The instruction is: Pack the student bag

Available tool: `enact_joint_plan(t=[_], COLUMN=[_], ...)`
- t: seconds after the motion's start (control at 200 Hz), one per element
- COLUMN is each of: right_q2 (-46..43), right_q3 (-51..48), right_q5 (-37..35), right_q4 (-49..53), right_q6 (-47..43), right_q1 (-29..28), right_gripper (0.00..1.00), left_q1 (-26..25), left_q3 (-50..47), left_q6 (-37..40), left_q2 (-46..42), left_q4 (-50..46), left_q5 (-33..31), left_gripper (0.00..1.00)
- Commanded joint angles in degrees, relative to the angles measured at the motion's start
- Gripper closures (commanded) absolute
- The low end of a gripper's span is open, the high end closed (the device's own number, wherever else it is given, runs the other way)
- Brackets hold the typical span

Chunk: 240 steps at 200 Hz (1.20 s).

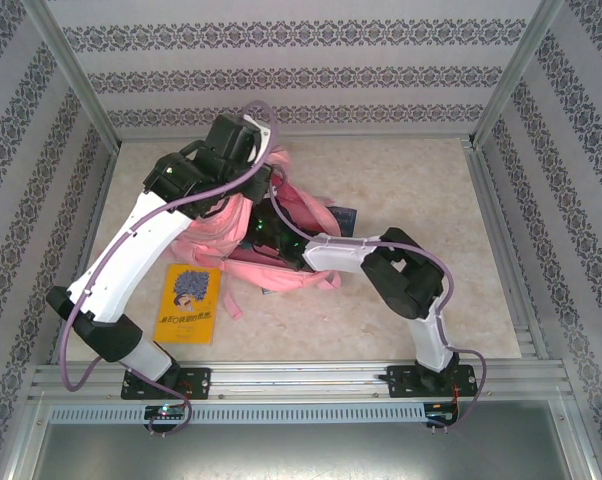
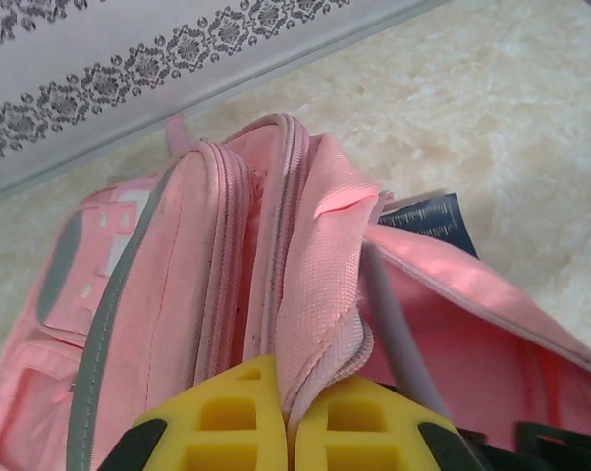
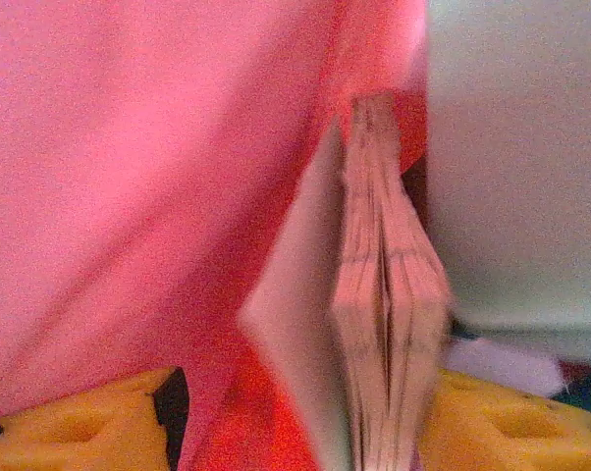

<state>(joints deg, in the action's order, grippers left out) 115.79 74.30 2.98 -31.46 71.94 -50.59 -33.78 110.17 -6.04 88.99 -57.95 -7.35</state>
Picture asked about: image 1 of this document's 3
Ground aluminium frame post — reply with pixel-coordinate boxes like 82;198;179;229
469;0;566;149
23;0;122;154

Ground grey metal sheet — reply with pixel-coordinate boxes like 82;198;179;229
10;399;597;480

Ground pink backpack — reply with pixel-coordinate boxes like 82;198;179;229
172;144;345;322

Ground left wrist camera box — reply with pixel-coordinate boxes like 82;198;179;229
243;114;276;164

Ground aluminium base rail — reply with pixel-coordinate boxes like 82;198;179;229
28;362;570;401

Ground slotted metal cable duct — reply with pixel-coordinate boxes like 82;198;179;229
48;402;427;425

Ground yellow book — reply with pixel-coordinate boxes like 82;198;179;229
153;263;223;346

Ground dark blue book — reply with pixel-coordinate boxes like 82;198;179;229
259;203;358;297

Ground aluminium table side rail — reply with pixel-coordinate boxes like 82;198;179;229
50;144;120;366
463;142;550;359

